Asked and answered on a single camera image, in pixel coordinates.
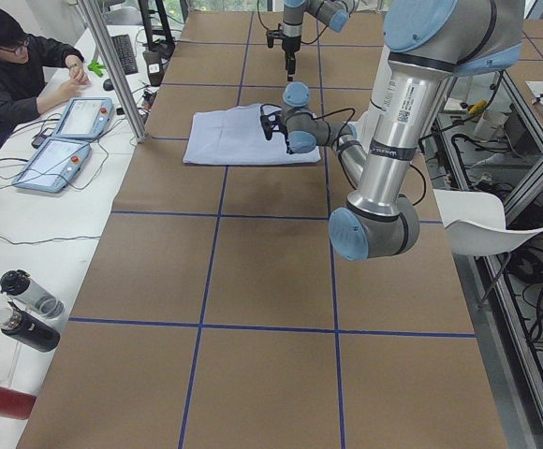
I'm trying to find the seated person in black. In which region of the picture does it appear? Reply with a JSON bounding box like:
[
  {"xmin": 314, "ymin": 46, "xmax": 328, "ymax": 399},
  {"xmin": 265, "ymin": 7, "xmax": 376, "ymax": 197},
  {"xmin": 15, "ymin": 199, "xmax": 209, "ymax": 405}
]
[{"xmin": 0, "ymin": 8, "xmax": 89, "ymax": 148}]

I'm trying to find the red water bottle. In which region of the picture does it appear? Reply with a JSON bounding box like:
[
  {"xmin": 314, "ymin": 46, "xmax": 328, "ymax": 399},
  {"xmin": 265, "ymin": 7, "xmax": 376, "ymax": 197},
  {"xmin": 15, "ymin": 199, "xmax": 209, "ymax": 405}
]
[{"xmin": 0, "ymin": 386, "xmax": 37, "ymax": 420}]

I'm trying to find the black computer mouse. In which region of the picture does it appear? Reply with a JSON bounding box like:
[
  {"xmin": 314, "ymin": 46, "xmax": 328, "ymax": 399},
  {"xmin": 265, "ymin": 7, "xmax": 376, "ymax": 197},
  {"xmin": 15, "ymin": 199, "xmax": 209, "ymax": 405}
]
[{"xmin": 103, "ymin": 79, "xmax": 114, "ymax": 92}]

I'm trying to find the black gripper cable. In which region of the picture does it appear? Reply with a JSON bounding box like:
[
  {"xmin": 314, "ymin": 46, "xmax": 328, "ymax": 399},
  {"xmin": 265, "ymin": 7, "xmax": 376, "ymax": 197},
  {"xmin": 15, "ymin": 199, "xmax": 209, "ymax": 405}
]
[{"xmin": 313, "ymin": 107, "xmax": 427, "ymax": 207}]

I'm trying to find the clear black-capped water bottle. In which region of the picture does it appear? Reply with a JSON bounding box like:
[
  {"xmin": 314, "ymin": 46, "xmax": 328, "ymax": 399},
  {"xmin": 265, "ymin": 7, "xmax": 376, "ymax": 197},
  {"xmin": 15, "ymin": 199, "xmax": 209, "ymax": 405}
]
[{"xmin": 0, "ymin": 269, "xmax": 65, "ymax": 319}]

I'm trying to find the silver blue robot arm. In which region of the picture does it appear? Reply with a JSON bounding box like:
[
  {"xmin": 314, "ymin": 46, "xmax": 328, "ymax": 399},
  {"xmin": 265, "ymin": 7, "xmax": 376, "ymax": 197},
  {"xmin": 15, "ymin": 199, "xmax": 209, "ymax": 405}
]
[
  {"xmin": 259, "ymin": 1, "xmax": 524, "ymax": 260},
  {"xmin": 266, "ymin": 0, "xmax": 360, "ymax": 81}
]

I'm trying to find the lower teach pendant tablet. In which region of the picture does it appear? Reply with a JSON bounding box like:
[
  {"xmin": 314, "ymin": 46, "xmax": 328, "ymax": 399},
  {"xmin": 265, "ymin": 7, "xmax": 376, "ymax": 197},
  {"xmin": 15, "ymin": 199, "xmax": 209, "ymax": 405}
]
[{"xmin": 11, "ymin": 138, "xmax": 92, "ymax": 194}]

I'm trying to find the black computer keyboard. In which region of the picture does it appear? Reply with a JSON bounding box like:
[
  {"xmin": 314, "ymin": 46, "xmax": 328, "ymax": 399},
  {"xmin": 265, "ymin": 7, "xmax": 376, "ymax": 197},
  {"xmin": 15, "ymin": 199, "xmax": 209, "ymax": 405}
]
[{"xmin": 110, "ymin": 34, "xmax": 139, "ymax": 75}]

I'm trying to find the blue striped button shirt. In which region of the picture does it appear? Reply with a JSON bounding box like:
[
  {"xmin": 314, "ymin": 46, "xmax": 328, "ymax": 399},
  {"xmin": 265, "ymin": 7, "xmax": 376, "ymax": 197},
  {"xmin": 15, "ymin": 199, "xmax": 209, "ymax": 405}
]
[{"xmin": 183, "ymin": 103, "xmax": 321, "ymax": 166}]

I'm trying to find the black water bottle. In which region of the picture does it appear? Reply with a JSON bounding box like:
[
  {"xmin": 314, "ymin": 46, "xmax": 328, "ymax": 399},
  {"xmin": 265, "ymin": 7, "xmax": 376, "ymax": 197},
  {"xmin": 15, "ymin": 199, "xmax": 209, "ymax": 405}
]
[{"xmin": 0, "ymin": 305, "xmax": 60, "ymax": 353}]

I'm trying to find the upper teach pendant tablet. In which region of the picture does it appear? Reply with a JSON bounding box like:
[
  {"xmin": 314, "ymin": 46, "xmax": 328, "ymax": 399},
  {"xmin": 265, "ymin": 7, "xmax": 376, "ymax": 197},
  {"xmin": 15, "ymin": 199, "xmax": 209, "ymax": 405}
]
[{"xmin": 51, "ymin": 97, "xmax": 115, "ymax": 140}]

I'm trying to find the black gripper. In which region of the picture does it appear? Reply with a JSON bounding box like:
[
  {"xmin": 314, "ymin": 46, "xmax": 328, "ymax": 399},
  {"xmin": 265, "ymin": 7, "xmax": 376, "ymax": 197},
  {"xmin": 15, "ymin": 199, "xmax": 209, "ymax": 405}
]
[
  {"xmin": 266, "ymin": 28, "xmax": 301, "ymax": 75},
  {"xmin": 259, "ymin": 105, "xmax": 285, "ymax": 141}
]

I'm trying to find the white plastic chair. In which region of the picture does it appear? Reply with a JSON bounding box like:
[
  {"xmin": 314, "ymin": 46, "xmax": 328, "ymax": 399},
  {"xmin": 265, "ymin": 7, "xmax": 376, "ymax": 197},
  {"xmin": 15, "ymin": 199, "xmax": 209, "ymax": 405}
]
[{"xmin": 433, "ymin": 189, "xmax": 543, "ymax": 307}]

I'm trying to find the teach pendant tablet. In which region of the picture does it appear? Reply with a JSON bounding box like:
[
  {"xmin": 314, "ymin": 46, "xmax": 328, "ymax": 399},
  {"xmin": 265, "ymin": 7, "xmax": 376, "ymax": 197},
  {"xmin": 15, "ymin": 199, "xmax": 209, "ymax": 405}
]
[
  {"xmin": 11, "ymin": 138, "xmax": 92, "ymax": 194},
  {"xmin": 51, "ymin": 97, "xmax": 115, "ymax": 140}
]

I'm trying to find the aluminium frame post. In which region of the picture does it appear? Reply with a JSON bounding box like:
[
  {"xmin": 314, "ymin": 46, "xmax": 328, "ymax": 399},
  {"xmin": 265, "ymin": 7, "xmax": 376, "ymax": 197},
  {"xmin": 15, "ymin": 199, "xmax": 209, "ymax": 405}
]
[{"xmin": 78, "ymin": 0, "xmax": 147, "ymax": 143}]

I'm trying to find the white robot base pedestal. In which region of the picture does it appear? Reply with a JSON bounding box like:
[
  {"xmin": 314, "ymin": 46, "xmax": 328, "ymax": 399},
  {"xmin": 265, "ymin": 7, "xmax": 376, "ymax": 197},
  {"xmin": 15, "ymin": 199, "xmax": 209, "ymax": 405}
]
[{"xmin": 355, "ymin": 45, "xmax": 392, "ymax": 152}]

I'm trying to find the black camera tripod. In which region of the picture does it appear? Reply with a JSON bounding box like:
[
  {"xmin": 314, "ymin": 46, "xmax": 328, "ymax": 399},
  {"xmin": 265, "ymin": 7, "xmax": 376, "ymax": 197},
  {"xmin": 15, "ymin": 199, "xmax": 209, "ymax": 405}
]
[{"xmin": 138, "ymin": 0, "xmax": 176, "ymax": 87}]

